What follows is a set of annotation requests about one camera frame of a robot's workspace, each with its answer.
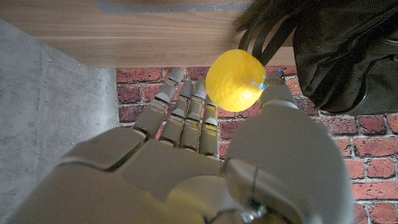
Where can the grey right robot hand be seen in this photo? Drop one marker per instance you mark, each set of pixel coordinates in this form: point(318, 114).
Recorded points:
point(192, 174)

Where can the yellow ball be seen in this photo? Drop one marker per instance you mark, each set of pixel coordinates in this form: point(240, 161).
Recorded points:
point(234, 81)

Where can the black backpack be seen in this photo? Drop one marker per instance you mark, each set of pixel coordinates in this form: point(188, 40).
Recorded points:
point(342, 56)

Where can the red brick printed backdrop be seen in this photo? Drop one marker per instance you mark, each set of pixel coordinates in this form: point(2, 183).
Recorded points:
point(357, 149)

